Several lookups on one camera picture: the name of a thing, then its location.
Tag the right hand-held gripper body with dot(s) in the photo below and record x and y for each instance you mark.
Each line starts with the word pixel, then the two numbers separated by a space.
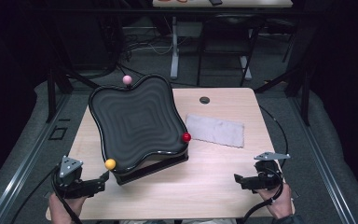
pixel 268 174

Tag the yellow ball knob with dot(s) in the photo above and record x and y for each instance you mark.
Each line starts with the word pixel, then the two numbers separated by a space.
pixel 110 164

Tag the white quilted cloth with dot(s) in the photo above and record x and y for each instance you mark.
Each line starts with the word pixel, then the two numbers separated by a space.
pixel 216 130

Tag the black wavy tray with base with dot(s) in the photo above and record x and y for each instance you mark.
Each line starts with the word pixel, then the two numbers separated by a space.
pixel 136 124

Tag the red ball knob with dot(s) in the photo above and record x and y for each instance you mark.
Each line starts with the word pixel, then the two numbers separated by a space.
pixel 186 137

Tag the pink ball knob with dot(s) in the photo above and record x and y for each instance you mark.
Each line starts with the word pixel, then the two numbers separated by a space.
pixel 127 80

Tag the person's right hand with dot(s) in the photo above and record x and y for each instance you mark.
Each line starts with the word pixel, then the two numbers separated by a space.
pixel 278 202

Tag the person's left hand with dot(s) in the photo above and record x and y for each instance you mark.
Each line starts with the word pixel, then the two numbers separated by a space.
pixel 62 207

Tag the grey tape strip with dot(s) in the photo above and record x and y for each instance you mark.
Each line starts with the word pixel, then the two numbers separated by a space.
pixel 47 195
pixel 296 194

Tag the black metal stand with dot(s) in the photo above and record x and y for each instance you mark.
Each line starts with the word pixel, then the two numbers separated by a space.
pixel 306 99
pixel 51 99

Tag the white table leg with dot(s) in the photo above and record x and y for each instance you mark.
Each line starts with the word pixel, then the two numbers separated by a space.
pixel 174 56
pixel 245 70

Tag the black chair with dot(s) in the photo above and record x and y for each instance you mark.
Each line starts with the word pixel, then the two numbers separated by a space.
pixel 233 20

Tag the black flat device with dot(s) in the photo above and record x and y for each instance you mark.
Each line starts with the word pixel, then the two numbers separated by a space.
pixel 215 2

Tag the orange object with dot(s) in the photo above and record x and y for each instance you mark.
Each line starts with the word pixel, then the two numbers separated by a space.
pixel 182 1

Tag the aluminium floor rail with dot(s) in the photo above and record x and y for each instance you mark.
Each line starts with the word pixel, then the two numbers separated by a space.
pixel 329 174
pixel 18 183

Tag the black horizontal frame bar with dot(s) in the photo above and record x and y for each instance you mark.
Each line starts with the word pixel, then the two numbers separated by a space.
pixel 105 11

